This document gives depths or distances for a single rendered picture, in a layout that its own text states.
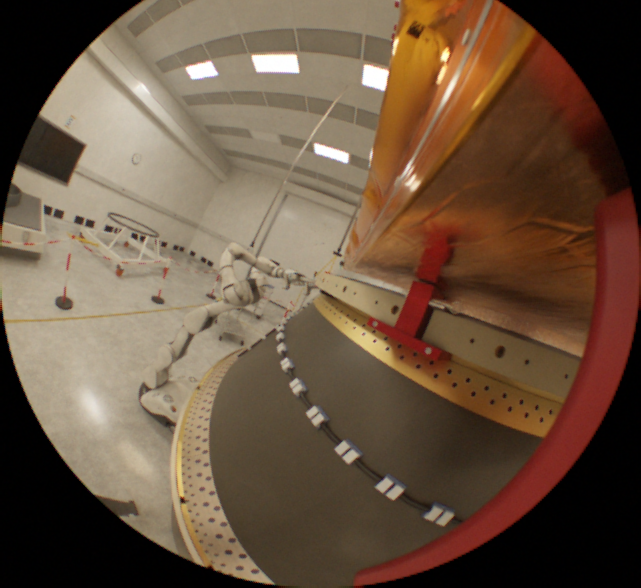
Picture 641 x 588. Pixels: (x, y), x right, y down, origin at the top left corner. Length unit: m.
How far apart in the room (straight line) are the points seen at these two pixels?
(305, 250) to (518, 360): 8.26
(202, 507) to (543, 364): 0.58
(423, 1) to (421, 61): 0.06
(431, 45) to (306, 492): 0.48
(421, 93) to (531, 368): 0.30
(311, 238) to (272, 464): 8.28
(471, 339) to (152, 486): 1.82
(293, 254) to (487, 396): 8.31
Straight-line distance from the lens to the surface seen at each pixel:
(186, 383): 2.04
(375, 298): 0.35
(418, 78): 0.18
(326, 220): 8.62
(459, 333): 0.28
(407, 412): 0.31
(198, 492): 0.52
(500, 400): 0.33
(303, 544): 0.38
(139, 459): 1.88
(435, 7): 0.19
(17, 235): 4.23
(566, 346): 0.37
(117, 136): 7.74
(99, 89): 7.63
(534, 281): 0.17
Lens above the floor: 1.69
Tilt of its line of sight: 3 degrees up
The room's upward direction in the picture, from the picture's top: 24 degrees clockwise
